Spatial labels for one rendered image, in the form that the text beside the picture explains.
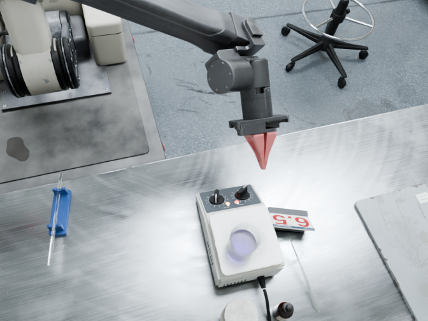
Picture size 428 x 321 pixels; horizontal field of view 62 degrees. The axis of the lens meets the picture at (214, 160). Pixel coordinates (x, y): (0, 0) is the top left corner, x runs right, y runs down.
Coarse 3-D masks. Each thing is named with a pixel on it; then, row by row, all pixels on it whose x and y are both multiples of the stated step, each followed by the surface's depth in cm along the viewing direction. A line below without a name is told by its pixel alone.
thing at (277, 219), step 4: (272, 216) 78; (276, 216) 78; (280, 216) 78; (284, 216) 79; (288, 216) 79; (272, 220) 76; (276, 220) 76; (280, 220) 76; (284, 220) 77; (288, 220) 77; (292, 220) 77; (296, 220) 77; (300, 220) 77; (304, 220) 78; (308, 220) 78; (280, 224) 75; (284, 224) 75; (288, 224) 75; (292, 224) 75; (296, 224) 76; (300, 224) 76; (304, 224) 76; (308, 224) 76
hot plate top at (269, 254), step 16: (256, 208) 70; (224, 224) 68; (256, 224) 69; (272, 224) 69; (224, 240) 66; (272, 240) 67; (224, 256) 65; (256, 256) 66; (272, 256) 66; (224, 272) 64; (240, 272) 64
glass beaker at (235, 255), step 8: (240, 224) 61; (248, 224) 61; (232, 232) 62; (256, 232) 61; (256, 240) 63; (232, 248) 60; (256, 248) 59; (232, 256) 63; (240, 256) 61; (248, 256) 61
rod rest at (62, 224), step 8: (56, 192) 75; (64, 192) 76; (64, 200) 76; (64, 208) 75; (64, 216) 74; (48, 224) 70; (56, 224) 73; (64, 224) 73; (48, 232) 72; (56, 232) 72; (64, 232) 72
